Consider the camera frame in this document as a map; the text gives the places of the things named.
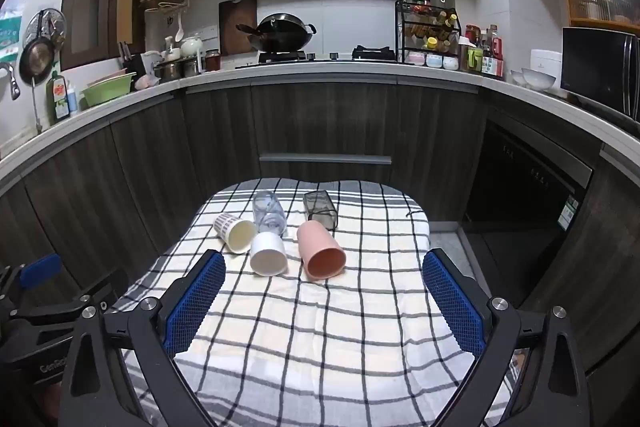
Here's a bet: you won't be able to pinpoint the clear glass cup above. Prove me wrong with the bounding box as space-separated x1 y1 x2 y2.
252 190 287 237

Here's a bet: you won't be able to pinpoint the white teapot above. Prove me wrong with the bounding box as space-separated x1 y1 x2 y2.
180 35 205 58

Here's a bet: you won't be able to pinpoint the white jug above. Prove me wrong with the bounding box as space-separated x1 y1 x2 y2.
141 51 165 75

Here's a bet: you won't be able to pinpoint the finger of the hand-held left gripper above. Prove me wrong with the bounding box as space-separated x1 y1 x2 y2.
0 253 64 308
12 268 130 322

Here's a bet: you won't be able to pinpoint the grey square transparent cup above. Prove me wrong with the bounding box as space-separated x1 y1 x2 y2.
303 190 339 230

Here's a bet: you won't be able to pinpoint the black white checked cloth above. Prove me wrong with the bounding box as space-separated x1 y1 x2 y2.
107 178 516 427

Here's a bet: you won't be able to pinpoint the cluster of condiment bottles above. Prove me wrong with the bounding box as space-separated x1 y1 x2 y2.
460 24 506 78

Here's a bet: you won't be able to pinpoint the steel cooking pot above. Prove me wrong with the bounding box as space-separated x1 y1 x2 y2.
155 59 201 82

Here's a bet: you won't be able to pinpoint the pink cup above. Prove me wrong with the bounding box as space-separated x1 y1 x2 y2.
296 221 347 282

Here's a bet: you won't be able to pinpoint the dark wood base cabinets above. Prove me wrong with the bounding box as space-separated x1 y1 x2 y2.
0 72 640 378

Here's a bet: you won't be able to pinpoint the black microwave oven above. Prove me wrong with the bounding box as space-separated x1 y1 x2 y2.
560 27 640 122

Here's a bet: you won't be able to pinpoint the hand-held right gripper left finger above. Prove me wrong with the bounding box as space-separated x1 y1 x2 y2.
59 250 227 427

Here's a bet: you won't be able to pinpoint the black wok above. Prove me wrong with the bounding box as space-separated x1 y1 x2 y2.
236 13 318 54

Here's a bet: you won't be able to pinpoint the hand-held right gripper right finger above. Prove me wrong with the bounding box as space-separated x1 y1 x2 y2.
421 248 591 427

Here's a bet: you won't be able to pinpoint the large white bowl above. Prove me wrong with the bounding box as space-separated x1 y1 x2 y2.
521 67 558 92

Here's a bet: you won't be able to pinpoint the white striped cup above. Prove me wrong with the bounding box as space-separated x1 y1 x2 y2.
213 212 257 255

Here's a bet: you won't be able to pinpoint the wall poster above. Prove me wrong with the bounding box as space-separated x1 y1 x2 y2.
0 4 25 62

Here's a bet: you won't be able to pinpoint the black gas stove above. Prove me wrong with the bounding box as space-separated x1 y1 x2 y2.
235 46 398 68

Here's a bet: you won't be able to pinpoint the green dish soap bottle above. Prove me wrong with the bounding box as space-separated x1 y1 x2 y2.
46 72 71 122

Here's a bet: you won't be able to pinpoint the hanging round wire rack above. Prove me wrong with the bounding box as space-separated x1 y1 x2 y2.
27 8 67 46

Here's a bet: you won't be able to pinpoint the metal drawer handle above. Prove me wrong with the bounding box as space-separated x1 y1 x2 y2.
259 153 392 166

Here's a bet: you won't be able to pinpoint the plain white cup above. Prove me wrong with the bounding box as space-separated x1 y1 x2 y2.
249 232 289 277

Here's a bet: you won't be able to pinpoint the green plastic basin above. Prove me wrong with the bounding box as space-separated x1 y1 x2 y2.
80 72 136 108

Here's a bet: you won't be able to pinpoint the dark wooden cutting board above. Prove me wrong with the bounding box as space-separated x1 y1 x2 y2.
218 0 258 56

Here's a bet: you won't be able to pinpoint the black wire spice rack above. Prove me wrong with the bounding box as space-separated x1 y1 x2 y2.
395 0 462 70

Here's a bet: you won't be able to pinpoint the black built-in dishwasher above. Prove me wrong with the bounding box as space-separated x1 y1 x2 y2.
462 119 596 303

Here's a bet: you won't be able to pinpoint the black knife block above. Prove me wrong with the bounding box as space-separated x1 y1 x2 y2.
118 41 147 76

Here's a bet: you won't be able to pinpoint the white rice cooker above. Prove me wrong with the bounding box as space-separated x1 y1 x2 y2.
530 49 563 80

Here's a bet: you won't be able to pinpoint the hanging frying pan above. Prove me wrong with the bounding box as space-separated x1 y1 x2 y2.
19 34 55 86

